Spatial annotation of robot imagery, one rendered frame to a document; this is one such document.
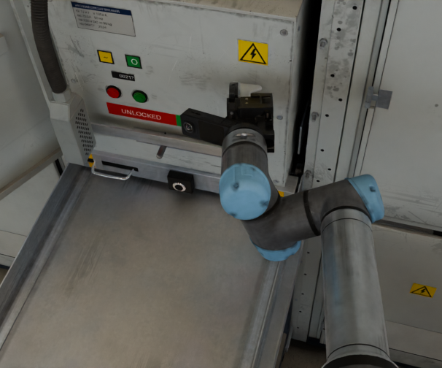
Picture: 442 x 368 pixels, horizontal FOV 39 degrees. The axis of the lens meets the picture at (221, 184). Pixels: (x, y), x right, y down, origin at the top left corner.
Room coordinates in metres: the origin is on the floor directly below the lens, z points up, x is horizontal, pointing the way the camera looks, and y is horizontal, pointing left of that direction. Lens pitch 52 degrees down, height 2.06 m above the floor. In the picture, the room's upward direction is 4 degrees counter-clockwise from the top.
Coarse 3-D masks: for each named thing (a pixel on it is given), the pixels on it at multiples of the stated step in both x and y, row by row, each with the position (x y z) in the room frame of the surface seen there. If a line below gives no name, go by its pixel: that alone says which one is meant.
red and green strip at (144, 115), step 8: (112, 104) 0.98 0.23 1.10; (112, 112) 0.99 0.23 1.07; (120, 112) 0.98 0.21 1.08; (128, 112) 0.97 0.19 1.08; (136, 112) 0.97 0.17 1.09; (144, 112) 0.96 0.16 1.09; (152, 112) 0.95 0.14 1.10; (160, 112) 0.95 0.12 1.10; (152, 120) 0.96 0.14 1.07; (160, 120) 0.95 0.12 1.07; (168, 120) 0.94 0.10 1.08; (176, 120) 0.94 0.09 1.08
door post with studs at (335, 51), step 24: (336, 0) 0.89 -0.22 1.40; (360, 0) 0.88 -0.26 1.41; (336, 24) 0.89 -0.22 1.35; (336, 48) 0.89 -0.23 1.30; (336, 72) 0.89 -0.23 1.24; (312, 96) 0.91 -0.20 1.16; (336, 96) 0.89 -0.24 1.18; (312, 120) 0.88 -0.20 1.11; (336, 120) 0.88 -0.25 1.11; (312, 144) 0.90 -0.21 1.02; (336, 144) 0.88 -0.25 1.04; (312, 168) 0.90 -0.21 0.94; (312, 240) 0.89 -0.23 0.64; (312, 264) 0.89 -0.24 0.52; (312, 288) 0.88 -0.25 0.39
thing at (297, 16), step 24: (168, 0) 0.93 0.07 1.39; (192, 0) 0.93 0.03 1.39; (216, 0) 0.93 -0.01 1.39; (240, 0) 0.92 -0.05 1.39; (264, 0) 0.92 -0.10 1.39; (288, 0) 0.92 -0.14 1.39; (312, 0) 1.04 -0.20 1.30; (312, 72) 1.17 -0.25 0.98; (288, 120) 0.86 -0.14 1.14; (288, 144) 0.87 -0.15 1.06; (288, 168) 0.89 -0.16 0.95
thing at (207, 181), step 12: (108, 156) 0.99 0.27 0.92; (120, 156) 0.98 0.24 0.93; (108, 168) 0.99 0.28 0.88; (120, 168) 0.98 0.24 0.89; (144, 168) 0.96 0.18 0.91; (156, 168) 0.95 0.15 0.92; (168, 168) 0.94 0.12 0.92; (180, 168) 0.93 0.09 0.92; (204, 180) 0.91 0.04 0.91; (216, 180) 0.90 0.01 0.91; (288, 180) 0.88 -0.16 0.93; (216, 192) 0.90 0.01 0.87; (288, 192) 0.85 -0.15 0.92
